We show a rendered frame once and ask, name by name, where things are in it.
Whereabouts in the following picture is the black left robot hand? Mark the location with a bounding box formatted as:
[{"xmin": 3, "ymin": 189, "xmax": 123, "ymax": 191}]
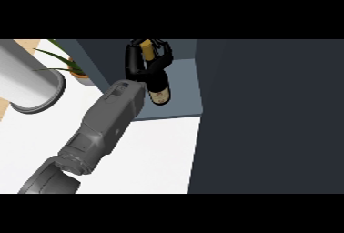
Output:
[{"xmin": 124, "ymin": 38, "xmax": 174, "ymax": 84}]

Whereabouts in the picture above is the dark wine bottle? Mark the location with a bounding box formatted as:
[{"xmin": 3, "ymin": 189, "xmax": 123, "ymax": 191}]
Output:
[{"xmin": 139, "ymin": 39, "xmax": 173, "ymax": 106}]

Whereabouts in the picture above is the grey-blue open cabinet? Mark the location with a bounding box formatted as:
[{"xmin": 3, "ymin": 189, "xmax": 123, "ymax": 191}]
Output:
[{"xmin": 55, "ymin": 38, "xmax": 204, "ymax": 122}]

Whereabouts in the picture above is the dark grey cabinet door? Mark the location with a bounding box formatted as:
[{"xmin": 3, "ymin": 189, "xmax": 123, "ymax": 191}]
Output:
[{"xmin": 188, "ymin": 38, "xmax": 344, "ymax": 195}]

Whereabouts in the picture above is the green potted plant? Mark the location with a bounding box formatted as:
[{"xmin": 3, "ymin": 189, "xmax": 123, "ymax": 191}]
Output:
[{"xmin": 31, "ymin": 38, "xmax": 98, "ymax": 87}]

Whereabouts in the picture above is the white cylindrical appliance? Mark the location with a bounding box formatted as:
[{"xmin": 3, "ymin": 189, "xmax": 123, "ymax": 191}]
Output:
[{"xmin": 0, "ymin": 39, "xmax": 68, "ymax": 115}]

